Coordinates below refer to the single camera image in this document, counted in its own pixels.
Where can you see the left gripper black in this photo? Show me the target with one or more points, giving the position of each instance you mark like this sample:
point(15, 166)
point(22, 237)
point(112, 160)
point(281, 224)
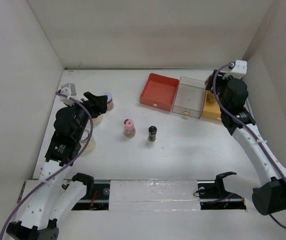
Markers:
point(96, 104)

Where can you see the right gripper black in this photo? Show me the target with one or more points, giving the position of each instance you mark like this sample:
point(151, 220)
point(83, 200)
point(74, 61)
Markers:
point(219, 79)

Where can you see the brown-spice bottle black pump cap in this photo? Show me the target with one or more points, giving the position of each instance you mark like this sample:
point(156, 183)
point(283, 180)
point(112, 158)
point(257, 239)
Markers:
point(210, 97)

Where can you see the dark sauce jar white lid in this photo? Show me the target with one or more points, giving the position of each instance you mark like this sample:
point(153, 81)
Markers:
point(209, 82)

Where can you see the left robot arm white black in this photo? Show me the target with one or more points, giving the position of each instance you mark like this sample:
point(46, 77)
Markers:
point(39, 214)

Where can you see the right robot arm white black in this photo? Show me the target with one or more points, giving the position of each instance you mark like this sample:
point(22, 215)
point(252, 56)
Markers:
point(269, 196)

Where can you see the pink sauce jar white lid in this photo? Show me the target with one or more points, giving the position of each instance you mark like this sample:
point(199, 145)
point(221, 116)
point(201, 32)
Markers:
point(110, 103)

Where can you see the glass jar under left gripper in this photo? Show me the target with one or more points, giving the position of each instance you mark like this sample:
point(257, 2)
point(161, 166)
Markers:
point(98, 119)

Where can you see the yellow plastic bin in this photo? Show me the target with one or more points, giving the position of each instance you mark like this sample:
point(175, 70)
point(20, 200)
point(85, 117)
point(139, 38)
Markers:
point(211, 111)

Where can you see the clear plastic bin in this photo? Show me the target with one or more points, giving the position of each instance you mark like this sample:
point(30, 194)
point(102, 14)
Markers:
point(190, 97)

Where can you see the large glass jar metal lid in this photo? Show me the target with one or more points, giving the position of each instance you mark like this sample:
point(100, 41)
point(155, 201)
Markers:
point(83, 141)

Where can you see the pink cap spice bottle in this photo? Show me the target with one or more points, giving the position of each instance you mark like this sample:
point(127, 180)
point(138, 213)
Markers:
point(129, 128)

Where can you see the red orange plastic bin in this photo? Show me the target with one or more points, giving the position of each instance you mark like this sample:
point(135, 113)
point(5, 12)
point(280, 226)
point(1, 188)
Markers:
point(159, 92)

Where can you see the small black pepper grinder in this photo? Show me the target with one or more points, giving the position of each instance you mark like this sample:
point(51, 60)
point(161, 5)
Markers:
point(152, 131)

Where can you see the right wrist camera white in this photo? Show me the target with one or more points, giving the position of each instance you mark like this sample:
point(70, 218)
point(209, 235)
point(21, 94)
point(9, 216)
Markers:
point(239, 68)

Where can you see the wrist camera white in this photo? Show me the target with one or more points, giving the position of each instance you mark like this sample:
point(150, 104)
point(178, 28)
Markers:
point(239, 68)
point(69, 90)

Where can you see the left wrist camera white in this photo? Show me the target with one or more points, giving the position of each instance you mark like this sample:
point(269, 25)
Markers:
point(69, 90)

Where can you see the aluminium rail right side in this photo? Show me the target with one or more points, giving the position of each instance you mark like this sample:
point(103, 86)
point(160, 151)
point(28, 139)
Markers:
point(240, 91)

